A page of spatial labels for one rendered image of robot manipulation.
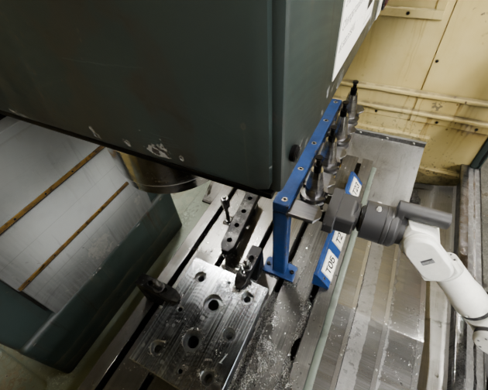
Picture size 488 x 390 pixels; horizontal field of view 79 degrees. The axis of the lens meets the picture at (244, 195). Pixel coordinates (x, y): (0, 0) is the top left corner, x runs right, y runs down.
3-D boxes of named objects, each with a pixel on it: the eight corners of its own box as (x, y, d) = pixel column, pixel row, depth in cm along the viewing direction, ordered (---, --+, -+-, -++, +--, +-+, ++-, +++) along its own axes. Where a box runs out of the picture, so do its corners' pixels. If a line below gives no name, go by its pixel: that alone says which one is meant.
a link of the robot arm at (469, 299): (439, 253, 70) (482, 312, 73) (424, 286, 66) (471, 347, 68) (491, 251, 61) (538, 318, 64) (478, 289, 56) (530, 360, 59)
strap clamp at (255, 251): (263, 266, 92) (262, 240, 81) (245, 304, 85) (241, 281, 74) (254, 262, 93) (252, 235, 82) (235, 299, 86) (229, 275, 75)
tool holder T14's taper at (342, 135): (331, 130, 83) (334, 108, 78) (347, 131, 82) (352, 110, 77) (330, 140, 80) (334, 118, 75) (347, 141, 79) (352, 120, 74)
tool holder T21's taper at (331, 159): (322, 153, 77) (325, 131, 72) (338, 158, 75) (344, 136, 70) (315, 163, 74) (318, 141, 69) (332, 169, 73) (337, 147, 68)
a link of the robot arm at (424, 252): (398, 221, 67) (431, 265, 69) (396, 245, 61) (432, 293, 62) (428, 210, 63) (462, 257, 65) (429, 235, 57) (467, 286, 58)
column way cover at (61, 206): (157, 203, 113) (98, 72, 75) (56, 319, 86) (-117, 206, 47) (147, 200, 115) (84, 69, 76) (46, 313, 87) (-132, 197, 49)
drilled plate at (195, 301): (269, 296, 82) (269, 289, 78) (216, 413, 65) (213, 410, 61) (198, 265, 90) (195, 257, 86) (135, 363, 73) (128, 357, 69)
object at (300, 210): (324, 209, 67) (324, 206, 66) (317, 226, 64) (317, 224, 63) (294, 200, 69) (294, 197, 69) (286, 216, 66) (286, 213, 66)
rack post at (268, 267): (298, 268, 91) (307, 206, 69) (292, 283, 88) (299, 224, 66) (268, 256, 94) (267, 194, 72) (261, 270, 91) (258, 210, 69)
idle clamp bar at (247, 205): (261, 203, 110) (260, 191, 105) (233, 263, 94) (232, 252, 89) (248, 200, 111) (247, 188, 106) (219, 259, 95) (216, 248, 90)
